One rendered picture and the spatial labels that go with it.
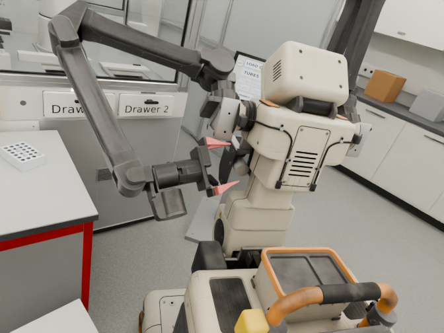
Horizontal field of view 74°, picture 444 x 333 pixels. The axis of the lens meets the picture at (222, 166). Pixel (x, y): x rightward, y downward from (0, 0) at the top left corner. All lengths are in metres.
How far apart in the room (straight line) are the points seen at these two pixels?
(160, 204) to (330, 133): 0.48
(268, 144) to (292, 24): 1.91
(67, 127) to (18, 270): 0.67
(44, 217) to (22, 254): 0.13
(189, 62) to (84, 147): 0.89
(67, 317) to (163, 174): 0.38
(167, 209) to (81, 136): 0.97
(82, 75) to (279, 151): 0.50
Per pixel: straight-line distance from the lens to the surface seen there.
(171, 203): 0.64
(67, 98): 1.44
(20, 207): 1.06
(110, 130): 0.68
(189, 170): 0.67
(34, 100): 1.44
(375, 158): 3.67
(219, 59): 0.84
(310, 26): 2.51
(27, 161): 1.20
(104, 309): 1.70
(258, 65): 1.78
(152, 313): 1.38
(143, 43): 0.84
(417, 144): 3.55
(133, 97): 1.52
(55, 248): 1.09
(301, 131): 0.79
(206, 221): 2.17
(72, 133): 1.53
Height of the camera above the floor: 1.44
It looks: 29 degrees down
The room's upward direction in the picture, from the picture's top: 17 degrees clockwise
